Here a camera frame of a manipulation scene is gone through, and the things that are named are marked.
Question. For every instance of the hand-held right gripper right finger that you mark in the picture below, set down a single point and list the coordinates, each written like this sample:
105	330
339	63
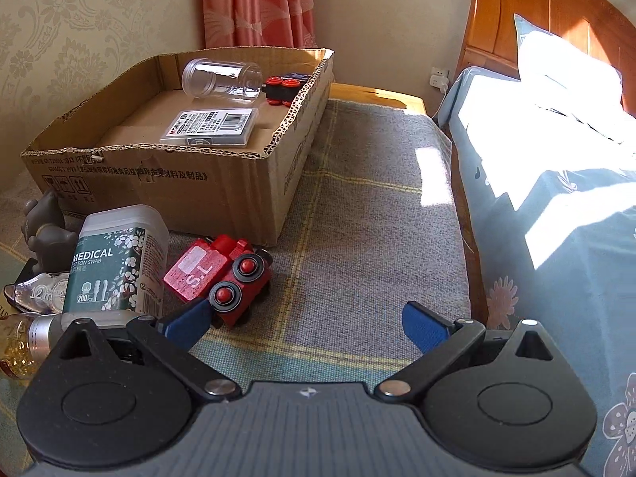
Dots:
425	325

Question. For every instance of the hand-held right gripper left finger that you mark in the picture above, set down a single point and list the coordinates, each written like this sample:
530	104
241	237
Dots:
189	323

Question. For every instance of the red wooden toy train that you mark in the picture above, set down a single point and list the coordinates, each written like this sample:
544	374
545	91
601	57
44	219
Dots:
198	268

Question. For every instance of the white cotton swab box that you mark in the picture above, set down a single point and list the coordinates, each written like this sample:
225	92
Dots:
114	263

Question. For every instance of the cardboard box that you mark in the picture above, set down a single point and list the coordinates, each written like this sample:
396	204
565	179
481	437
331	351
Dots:
223	194

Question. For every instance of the glass bottle of yellow capsules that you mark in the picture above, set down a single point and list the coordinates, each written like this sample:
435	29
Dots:
25	345

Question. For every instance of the grey animal figurine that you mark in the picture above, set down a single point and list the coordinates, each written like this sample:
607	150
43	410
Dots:
49	231

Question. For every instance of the clear plastic case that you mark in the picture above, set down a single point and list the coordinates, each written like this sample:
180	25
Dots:
211	126

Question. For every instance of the clear plastic bottle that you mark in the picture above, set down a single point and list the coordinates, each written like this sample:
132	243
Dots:
221	79

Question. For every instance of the black toy train car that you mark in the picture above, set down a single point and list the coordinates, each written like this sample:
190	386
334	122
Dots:
283	90

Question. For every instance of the checked grey blanket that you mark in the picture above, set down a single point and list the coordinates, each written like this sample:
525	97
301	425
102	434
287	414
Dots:
367	238

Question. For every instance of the blue floral bedsheet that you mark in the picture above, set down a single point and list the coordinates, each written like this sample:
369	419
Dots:
556	258

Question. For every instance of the white pillow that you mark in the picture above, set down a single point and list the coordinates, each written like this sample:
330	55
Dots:
561	64

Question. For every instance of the pink patterned curtain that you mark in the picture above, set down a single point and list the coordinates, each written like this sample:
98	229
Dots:
258	5

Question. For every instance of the white wall socket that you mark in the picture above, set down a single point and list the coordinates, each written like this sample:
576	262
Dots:
439	77

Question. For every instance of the wooden bed frame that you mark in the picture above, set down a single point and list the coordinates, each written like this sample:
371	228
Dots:
502	15

